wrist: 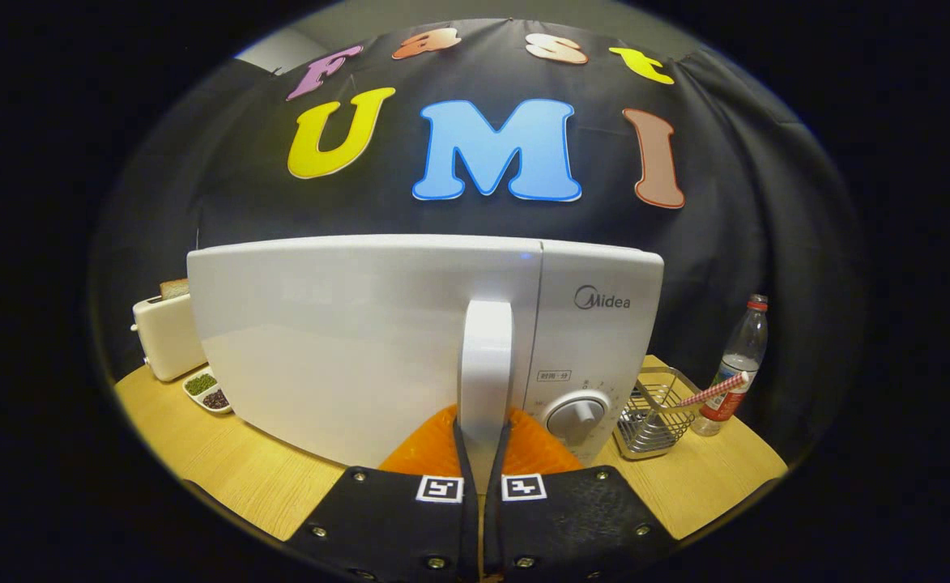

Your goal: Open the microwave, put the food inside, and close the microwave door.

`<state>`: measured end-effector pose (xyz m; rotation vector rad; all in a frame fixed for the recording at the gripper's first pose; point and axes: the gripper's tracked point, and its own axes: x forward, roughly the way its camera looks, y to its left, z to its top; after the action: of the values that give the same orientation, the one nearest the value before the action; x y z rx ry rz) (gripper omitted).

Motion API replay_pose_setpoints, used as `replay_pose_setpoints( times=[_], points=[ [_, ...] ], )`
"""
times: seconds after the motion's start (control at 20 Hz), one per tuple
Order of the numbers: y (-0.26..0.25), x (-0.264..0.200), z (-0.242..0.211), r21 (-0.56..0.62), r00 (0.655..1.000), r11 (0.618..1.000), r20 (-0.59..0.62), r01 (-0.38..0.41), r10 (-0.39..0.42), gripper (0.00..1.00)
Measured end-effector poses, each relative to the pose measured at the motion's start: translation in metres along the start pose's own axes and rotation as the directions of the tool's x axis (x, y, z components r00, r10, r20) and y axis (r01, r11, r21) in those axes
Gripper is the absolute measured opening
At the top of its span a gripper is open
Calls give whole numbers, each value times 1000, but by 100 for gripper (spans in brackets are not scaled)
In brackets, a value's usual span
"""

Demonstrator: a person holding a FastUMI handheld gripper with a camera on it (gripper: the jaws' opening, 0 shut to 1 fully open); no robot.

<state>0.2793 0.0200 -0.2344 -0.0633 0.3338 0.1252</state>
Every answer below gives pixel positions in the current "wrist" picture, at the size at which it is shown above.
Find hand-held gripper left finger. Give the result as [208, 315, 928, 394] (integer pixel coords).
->
[284, 405, 482, 583]

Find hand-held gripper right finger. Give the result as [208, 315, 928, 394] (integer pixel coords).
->
[483, 405, 678, 583]

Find white microwave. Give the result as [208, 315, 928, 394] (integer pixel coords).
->
[186, 235, 666, 495]

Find pink striped straw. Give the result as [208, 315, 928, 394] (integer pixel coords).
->
[673, 371, 751, 411]

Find white divided dish of beans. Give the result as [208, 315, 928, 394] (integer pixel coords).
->
[182, 366, 234, 415]

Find clear plastic bottle red label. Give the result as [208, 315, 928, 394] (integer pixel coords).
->
[692, 294, 769, 438]

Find white toaster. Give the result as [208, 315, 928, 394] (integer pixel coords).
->
[130, 279, 208, 383]

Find metal wire basket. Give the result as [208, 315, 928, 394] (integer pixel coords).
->
[614, 366, 702, 461]

